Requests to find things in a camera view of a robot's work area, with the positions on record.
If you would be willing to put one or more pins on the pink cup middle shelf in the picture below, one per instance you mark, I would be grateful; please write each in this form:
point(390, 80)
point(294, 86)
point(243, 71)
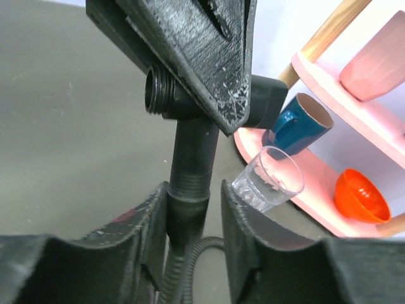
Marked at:
point(378, 67)

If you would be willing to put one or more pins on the clear plastic cup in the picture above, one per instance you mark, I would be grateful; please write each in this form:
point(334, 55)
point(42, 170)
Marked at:
point(271, 178)

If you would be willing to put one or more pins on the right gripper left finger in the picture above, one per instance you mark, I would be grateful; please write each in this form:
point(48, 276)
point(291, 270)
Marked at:
point(122, 261)

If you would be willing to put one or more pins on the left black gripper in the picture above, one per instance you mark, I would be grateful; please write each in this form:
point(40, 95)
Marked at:
point(206, 46)

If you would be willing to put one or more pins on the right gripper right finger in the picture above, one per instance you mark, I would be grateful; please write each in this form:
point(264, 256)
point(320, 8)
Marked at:
point(254, 247)

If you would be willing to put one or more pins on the dark blue mug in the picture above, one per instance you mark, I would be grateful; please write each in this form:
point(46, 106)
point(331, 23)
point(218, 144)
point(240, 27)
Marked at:
point(299, 125)

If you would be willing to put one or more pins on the pink three-tier shelf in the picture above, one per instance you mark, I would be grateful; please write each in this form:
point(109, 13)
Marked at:
point(306, 44)

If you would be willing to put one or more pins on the black valve fitting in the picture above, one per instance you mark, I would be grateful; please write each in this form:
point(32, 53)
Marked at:
point(196, 134)

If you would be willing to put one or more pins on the orange bowl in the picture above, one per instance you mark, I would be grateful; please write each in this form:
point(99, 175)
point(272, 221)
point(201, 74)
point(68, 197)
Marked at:
point(356, 197)

